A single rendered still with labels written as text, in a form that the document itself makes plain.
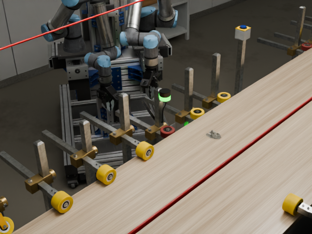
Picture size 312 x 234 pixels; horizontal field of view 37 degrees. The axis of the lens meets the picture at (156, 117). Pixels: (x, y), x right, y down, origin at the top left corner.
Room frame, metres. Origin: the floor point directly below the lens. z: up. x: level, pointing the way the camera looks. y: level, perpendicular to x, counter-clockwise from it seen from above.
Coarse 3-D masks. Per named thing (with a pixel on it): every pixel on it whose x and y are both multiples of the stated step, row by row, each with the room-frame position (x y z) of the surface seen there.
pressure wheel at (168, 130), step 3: (165, 126) 2.13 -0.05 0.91; (168, 126) 2.13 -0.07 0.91; (171, 126) 2.13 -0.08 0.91; (162, 129) 2.11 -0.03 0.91; (165, 129) 2.11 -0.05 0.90; (168, 129) 2.10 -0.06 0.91; (171, 129) 2.11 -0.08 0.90; (174, 129) 2.10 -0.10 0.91; (162, 132) 2.08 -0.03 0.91; (165, 132) 2.08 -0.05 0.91; (168, 132) 2.07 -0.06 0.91; (171, 132) 2.07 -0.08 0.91; (174, 132) 2.09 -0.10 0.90; (162, 135) 2.08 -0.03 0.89; (165, 135) 2.07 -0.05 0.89; (168, 135) 2.06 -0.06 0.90
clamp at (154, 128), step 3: (165, 123) 2.22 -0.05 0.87; (153, 126) 2.19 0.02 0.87; (156, 126) 2.19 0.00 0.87; (162, 126) 2.19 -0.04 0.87; (147, 129) 2.17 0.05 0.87; (153, 129) 2.16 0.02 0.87; (156, 129) 2.16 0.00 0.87; (159, 129) 2.17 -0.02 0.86; (147, 132) 2.14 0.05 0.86; (150, 132) 2.13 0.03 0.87; (153, 132) 2.14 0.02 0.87; (147, 135) 2.14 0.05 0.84; (150, 135) 2.13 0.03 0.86; (153, 135) 2.14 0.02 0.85; (147, 138) 2.15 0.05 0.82; (150, 138) 2.13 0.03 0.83; (153, 138) 2.14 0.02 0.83
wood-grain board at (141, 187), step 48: (240, 96) 2.45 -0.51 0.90; (288, 96) 2.44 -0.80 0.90; (192, 144) 1.97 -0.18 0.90; (240, 144) 1.96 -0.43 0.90; (288, 144) 1.95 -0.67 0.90; (96, 192) 1.62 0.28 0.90; (144, 192) 1.61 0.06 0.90; (192, 192) 1.60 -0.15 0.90; (240, 192) 1.59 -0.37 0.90; (288, 192) 1.59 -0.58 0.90
